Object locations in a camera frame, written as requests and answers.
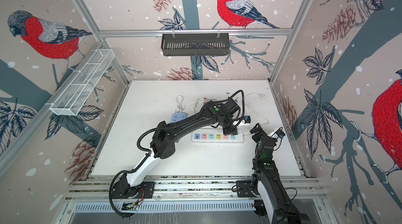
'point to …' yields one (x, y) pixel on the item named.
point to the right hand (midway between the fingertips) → (261, 129)
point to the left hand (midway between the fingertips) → (236, 130)
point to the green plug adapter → (213, 99)
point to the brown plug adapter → (205, 100)
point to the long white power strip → (215, 135)
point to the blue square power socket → (178, 116)
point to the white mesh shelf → (83, 82)
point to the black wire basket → (195, 44)
